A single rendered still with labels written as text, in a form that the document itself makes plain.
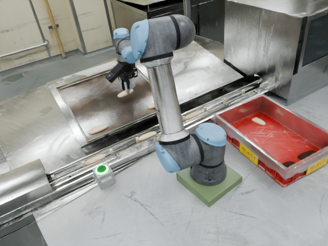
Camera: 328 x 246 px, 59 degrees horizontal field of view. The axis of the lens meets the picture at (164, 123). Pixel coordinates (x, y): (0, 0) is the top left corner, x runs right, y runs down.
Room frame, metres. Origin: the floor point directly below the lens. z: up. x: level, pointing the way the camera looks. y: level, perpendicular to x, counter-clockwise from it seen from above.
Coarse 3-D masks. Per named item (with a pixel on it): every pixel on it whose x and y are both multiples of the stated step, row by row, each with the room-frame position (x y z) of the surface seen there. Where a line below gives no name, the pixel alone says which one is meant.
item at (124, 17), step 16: (112, 0) 3.82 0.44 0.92; (128, 0) 3.41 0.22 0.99; (144, 0) 3.25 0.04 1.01; (160, 0) 3.11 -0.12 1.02; (176, 0) 3.33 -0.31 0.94; (192, 0) 3.28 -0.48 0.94; (208, 0) 3.41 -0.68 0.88; (224, 0) 3.48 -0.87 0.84; (128, 16) 3.45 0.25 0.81; (144, 16) 3.08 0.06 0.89; (160, 16) 3.09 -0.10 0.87; (192, 16) 3.27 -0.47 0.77; (208, 16) 3.37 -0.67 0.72; (224, 16) 3.48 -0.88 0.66; (208, 32) 3.37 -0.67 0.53; (224, 32) 3.49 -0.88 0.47
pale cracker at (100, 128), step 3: (99, 126) 1.19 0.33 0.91; (102, 126) 1.19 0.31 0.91; (105, 126) 1.19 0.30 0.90; (93, 129) 1.17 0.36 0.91; (96, 129) 1.17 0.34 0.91; (99, 129) 1.17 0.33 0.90; (102, 129) 1.17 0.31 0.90; (90, 132) 1.16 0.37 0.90; (93, 132) 1.16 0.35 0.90; (96, 132) 1.16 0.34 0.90
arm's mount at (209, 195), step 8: (176, 176) 0.85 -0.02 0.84; (184, 176) 0.82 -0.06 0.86; (232, 176) 0.80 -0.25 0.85; (240, 176) 0.80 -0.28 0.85; (184, 184) 0.81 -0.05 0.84; (192, 184) 0.78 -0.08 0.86; (200, 184) 0.77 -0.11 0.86; (224, 184) 0.76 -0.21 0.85; (232, 184) 0.76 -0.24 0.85; (192, 192) 0.77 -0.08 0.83; (200, 192) 0.74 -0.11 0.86; (208, 192) 0.73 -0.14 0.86; (216, 192) 0.73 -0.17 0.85; (224, 192) 0.74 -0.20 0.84; (208, 200) 0.70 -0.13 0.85; (216, 200) 0.71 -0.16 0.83
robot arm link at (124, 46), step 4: (124, 40) 1.31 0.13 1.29; (128, 40) 1.32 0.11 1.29; (120, 44) 1.30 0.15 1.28; (124, 44) 1.28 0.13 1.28; (128, 44) 1.27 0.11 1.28; (120, 48) 1.28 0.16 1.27; (124, 48) 1.25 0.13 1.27; (128, 48) 1.24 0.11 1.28; (120, 52) 1.28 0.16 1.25; (124, 52) 1.23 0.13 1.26; (128, 52) 1.22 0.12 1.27; (124, 56) 1.23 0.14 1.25; (128, 56) 1.22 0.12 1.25; (132, 56) 1.23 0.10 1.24; (128, 60) 1.22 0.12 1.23; (132, 60) 1.23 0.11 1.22; (136, 60) 1.24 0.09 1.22
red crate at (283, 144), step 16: (256, 112) 1.26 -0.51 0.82; (240, 128) 1.14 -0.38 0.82; (256, 128) 1.12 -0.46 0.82; (272, 128) 1.11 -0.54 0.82; (288, 128) 1.09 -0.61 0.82; (272, 144) 0.99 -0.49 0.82; (288, 144) 0.98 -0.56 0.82; (304, 144) 0.96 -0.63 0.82; (288, 160) 0.88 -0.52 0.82; (272, 176) 0.79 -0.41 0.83
